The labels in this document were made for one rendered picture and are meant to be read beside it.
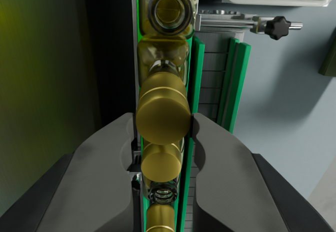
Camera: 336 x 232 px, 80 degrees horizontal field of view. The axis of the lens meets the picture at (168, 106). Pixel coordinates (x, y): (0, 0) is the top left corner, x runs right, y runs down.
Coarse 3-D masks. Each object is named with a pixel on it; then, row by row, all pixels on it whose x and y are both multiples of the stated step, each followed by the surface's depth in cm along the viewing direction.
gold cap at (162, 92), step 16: (144, 80) 15; (160, 80) 13; (176, 80) 14; (144, 96) 12; (160, 96) 11; (176, 96) 12; (144, 112) 12; (160, 112) 12; (176, 112) 12; (144, 128) 12; (160, 128) 12; (176, 128) 12; (160, 144) 13
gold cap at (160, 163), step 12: (144, 144) 18; (156, 144) 17; (144, 156) 16; (156, 156) 16; (168, 156) 16; (144, 168) 16; (156, 168) 17; (168, 168) 17; (180, 168) 17; (156, 180) 17; (168, 180) 17
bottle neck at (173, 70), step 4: (160, 60) 19; (164, 60) 19; (152, 64) 19; (156, 64) 18; (160, 64) 18; (164, 64) 18; (168, 64) 18; (172, 64) 19; (152, 68) 18; (156, 68) 17; (160, 68) 17; (164, 68) 17; (168, 68) 17; (172, 68) 18; (176, 68) 20; (148, 72) 19; (152, 72) 17; (156, 72) 16; (172, 72) 16; (176, 72) 18
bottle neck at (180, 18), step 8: (152, 0) 13; (160, 0) 16; (176, 0) 16; (184, 0) 13; (152, 8) 13; (184, 8) 13; (152, 16) 13; (184, 16) 13; (152, 24) 13; (160, 24) 14; (168, 24) 16; (176, 24) 14; (184, 24) 13; (160, 32) 14; (168, 32) 14; (176, 32) 14
